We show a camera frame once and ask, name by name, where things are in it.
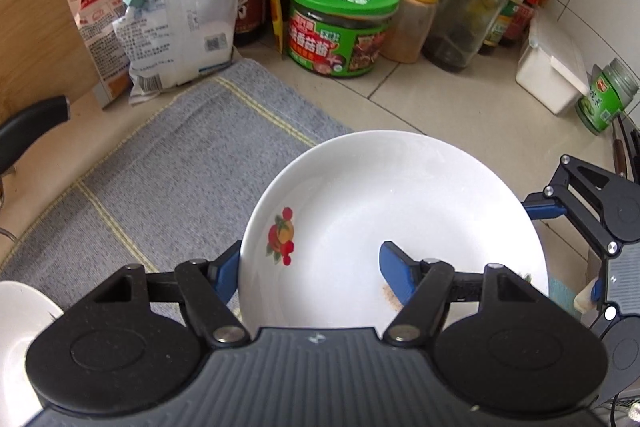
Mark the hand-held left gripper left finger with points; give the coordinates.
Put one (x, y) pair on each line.
(227, 272)

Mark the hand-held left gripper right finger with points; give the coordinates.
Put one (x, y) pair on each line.
(395, 274)

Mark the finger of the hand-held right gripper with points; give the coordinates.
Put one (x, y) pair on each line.
(545, 210)
(597, 294)

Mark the white plate with fruit print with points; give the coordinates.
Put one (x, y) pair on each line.
(350, 207)

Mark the white bowl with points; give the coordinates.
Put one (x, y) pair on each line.
(25, 337)

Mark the grey checked table mat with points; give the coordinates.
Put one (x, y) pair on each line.
(175, 167)

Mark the small green glass jar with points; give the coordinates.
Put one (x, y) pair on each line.
(605, 102)

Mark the white plastic box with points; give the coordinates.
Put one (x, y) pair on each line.
(545, 77)

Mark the clear glass bottle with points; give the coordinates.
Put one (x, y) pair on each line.
(465, 7)

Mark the yellow lidded spice jar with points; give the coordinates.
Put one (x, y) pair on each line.
(415, 22)

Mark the green lidded sauce jar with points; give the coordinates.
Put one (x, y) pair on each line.
(340, 42)

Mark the yellow packet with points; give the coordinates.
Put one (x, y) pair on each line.
(276, 17)

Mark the white printed plastic bag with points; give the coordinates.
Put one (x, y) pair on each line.
(185, 7)

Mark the red and white bag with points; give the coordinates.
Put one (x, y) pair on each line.
(97, 32)

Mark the wooden cutting board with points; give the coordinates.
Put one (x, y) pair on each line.
(30, 7)

